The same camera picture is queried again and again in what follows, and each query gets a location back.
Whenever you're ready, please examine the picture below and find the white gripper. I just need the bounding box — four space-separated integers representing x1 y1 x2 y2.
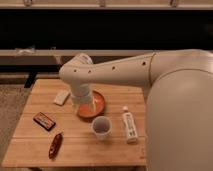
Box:
70 84 95 112

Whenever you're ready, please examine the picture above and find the black and orange eraser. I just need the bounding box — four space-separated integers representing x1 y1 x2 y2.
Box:
33 112 56 131

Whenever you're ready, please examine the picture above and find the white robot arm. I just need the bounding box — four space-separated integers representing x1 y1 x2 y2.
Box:
59 49 213 171

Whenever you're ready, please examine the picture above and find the orange plate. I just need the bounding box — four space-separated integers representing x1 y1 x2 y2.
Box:
77 91 106 119

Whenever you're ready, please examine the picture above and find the white rectangular block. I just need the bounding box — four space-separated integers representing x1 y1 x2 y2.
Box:
54 90 70 106

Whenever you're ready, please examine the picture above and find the clear plastic cup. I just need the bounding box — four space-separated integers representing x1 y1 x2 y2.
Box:
91 116 112 140

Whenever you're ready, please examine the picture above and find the wooden table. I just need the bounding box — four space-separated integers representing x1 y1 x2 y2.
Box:
2 79 146 167

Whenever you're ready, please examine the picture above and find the dark red spoon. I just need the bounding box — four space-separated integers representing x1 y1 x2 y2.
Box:
49 133 63 159

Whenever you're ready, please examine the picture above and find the white glue bottle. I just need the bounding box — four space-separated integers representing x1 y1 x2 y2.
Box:
122 106 138 143

